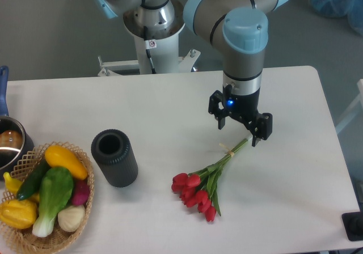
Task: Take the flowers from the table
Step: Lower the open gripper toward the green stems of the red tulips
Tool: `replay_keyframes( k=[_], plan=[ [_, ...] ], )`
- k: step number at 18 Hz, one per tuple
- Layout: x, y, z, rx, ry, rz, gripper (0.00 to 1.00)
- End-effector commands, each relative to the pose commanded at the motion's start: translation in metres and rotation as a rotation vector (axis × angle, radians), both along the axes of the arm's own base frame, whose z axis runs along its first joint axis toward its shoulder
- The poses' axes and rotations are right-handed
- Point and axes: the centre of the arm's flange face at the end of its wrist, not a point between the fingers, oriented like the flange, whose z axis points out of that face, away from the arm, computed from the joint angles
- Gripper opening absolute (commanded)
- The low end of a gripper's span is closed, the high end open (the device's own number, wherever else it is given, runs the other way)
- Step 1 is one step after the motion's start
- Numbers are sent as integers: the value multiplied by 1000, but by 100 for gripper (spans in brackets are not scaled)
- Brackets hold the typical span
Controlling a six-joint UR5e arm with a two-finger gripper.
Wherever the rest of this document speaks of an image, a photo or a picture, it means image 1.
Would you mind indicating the red tulip bouquet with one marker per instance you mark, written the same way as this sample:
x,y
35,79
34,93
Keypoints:
x,y
199,188

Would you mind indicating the white garlic bulb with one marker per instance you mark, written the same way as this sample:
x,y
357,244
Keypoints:
x,y
70,218

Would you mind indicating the dark grey ribbed vase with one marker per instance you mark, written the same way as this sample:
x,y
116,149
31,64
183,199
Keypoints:
x,y
113,153

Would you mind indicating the blue plastic bag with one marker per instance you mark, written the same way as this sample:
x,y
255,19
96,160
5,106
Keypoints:
x,y
352,9

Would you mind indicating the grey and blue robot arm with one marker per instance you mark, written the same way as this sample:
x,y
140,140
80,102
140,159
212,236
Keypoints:
x,y
238,29

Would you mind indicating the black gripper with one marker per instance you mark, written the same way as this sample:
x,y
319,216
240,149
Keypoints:
x,y
244,109

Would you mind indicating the white frame at right edge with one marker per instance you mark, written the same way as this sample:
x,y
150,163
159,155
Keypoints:
x,y
352,110

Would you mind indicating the green bok choy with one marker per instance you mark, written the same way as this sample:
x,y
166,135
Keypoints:
x,y
55,191

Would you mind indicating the dark pot with blue handle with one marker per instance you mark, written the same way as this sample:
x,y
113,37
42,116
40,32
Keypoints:
x,y
15,142

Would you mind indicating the green cucumber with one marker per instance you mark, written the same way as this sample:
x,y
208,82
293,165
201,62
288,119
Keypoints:
x,y
32,182

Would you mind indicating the yellow squash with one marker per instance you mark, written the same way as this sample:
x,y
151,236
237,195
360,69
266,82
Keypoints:
x,y
58,156

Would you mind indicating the small yellow gourd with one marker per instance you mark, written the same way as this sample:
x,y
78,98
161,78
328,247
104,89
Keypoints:
x,y
13,185

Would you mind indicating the black device at table edge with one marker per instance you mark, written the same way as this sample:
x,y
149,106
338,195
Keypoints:
x,y
353,225

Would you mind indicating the woven wicker basket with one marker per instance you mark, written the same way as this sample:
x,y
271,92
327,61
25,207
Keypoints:
x,y
23,241

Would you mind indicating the yellow orange pumpkin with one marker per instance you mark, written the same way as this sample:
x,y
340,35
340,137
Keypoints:
x,y
19,214

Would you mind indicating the purple radish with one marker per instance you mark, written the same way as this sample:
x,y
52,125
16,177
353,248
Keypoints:
x,y
81,193

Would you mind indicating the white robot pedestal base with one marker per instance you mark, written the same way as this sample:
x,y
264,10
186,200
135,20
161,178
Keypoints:
x,y
156,38

